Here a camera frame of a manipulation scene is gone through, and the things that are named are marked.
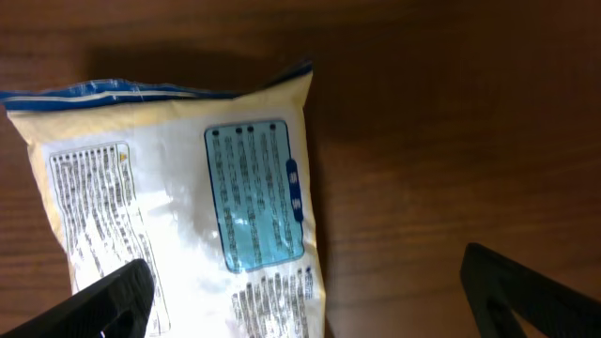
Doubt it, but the yellow snack bag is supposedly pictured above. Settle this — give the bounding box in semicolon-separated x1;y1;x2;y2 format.
1;62;326;337

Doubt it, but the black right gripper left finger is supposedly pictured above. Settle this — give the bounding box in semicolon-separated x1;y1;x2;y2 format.
1;259;155;338

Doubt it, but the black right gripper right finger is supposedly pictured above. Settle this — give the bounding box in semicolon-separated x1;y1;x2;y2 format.
460;242;600;338

